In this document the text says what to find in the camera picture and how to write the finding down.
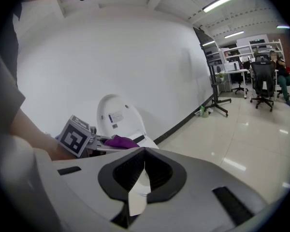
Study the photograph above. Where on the white office desk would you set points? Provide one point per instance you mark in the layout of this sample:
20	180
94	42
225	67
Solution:
234	72

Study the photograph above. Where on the white storage shelves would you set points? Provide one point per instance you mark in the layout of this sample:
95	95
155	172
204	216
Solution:
246	53

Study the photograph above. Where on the black rolling screen stand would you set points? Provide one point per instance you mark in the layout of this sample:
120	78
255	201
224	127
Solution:
216	98

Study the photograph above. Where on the purple cloth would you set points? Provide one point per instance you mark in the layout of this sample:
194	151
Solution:
122	142

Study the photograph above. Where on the white toilet lid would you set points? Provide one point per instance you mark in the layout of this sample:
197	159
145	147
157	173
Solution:
117	116

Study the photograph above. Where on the white toilet body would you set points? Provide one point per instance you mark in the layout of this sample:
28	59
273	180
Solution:
147	142

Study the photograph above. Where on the person's left forearm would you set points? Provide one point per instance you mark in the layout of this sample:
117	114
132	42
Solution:
31	132

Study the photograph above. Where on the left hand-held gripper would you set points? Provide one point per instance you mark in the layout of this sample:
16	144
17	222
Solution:
73	138

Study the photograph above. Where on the black screen on stand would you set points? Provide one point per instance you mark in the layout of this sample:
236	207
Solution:
205	39

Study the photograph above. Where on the long ceiling tube light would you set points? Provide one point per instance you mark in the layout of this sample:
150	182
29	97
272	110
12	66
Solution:
222	1
234	34
283	27

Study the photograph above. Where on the black swivel chair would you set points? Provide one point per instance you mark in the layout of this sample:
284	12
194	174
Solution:
239	87

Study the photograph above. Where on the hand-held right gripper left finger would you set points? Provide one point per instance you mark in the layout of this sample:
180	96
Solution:
87	192

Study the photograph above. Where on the black mesh office chair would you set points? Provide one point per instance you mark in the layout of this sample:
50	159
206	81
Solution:
264	78

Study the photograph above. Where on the green spray bottle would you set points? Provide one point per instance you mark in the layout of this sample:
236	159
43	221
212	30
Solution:
202	110

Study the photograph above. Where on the small potted plant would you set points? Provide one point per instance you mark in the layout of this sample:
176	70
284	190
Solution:
220	78

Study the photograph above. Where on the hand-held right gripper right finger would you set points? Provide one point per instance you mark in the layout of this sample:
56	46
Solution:
203	185

